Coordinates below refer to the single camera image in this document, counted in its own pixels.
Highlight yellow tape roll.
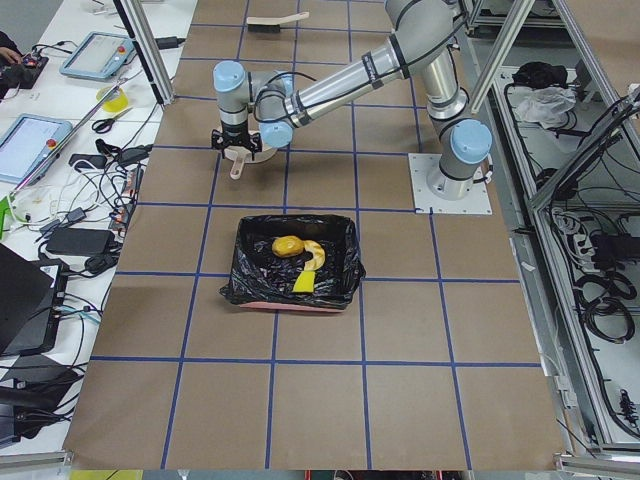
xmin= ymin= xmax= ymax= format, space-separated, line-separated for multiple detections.
xmin=96 ymin=87 xmax=129 ymax=113

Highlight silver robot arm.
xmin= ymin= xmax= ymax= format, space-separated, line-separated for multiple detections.
xmin=211 ymin=0 xmax=493 ymax=201

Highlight aluminium frame post left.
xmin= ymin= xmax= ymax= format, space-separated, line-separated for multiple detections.
xmin=113 ymin=0 xmax=174 ymax=106

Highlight black handled scissors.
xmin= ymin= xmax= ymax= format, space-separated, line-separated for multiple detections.
xmin=91 ymin=107 xmax=132 ymax=134

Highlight black laptop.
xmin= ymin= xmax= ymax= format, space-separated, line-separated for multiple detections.
xmin=1 ymin=246 xmax=68 ymax=357

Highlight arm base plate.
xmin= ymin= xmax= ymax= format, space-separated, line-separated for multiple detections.
xmin=408 ymin=153 xmax=493 ymax=215

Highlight pale melon rind slice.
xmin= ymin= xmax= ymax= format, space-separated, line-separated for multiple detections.
xmin=304 ymin=240 xmax=326 ymax=271

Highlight black power adapter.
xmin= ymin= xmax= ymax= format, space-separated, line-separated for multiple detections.
xmin=46 ymin=228 xmax=115 ymax=256

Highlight beige plastic dustpan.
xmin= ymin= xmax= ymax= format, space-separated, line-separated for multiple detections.
xmin=223 ymin=142 xmax=277 ymax=180

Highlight aluminium frame post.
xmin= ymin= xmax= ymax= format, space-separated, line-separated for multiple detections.
xmin=468 ymin=0 xmax=535 ymax=115
xmin=113 ymin=0 xmax=174 ymax=106

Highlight white hand brush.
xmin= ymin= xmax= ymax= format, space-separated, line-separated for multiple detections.
xmin=246 ymin=11 xmax=310 ymax=33

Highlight aluminium frame post right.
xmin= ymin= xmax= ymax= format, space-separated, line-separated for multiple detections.
xmin=468 ymin=0 xmax=535 ymax=115

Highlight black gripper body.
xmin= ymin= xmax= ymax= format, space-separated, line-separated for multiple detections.
xmin=217 ymin=125 xmax=252 ymax=151

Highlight brown bread roll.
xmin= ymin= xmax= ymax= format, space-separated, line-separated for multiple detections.
xmin=271 ymin=235 xmax=305 ymax=258

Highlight bin with black bag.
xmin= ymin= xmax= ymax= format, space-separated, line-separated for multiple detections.
xmin=220 ymin=214 xmax=366 ymax=312

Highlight blue teach pendant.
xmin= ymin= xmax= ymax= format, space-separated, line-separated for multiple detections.
xmin=1 ymin=114 xmax=73 ymax=184
xmin=59 ymin=31 xmax=136 ymax=81

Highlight yellow sponge piece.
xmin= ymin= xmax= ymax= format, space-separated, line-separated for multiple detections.
xmin=292 ymin=270 xmax=316 ymax=294

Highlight blue teach pendant far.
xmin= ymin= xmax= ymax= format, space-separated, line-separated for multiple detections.
xmin=59 ymin=31 xmax=136 ymax=81

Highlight blue teach pendant near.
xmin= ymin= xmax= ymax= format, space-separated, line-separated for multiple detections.
xmin=1 ymin=114 xmax=73 ymax=184

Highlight white crumpled cloth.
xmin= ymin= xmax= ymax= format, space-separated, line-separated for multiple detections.
xmin=515 ymin=87 xmax=576 ymax=128

